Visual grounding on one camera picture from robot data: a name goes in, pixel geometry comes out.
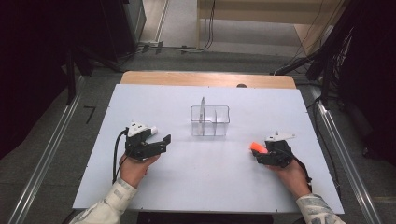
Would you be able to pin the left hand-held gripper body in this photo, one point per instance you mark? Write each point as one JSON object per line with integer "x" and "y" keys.
{"x": 138, "y": 144}

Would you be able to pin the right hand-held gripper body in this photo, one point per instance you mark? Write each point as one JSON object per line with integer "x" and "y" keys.
{"x": 278, "y": 152}

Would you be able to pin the orange highlighter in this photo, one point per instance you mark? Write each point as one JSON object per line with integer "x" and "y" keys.
{"x": 258, "y": 147}

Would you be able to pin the clear pen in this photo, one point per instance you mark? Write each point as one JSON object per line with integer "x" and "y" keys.
{"x": 202, "y": 109}

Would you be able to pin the clear plastic organizer box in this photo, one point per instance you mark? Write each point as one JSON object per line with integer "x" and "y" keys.
{"x": 214, "y": 123}

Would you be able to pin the person's left hand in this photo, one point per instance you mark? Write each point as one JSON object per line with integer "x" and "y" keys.
{"x": 135, "y": 171}

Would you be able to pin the person's right hand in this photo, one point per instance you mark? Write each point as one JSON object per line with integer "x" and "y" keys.
{"x": 291, "y": 179}

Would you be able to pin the white board sheet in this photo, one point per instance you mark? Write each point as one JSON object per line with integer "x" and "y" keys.
{"x": 205, "y": 180}

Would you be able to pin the wooden table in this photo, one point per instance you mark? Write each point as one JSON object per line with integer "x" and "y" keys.
{"x": 186, "y": 78}

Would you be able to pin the dark cabinet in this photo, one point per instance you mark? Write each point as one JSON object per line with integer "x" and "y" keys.
{"x": 124, "y": 25}

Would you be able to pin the metal floor rail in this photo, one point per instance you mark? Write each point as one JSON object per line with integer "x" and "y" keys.
{"x": 46, "y": 155}
{"x": 345, "y": 161}

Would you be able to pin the light wooden furniture frame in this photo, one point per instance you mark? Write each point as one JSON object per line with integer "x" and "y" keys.
{"x": 249, "y": 12}

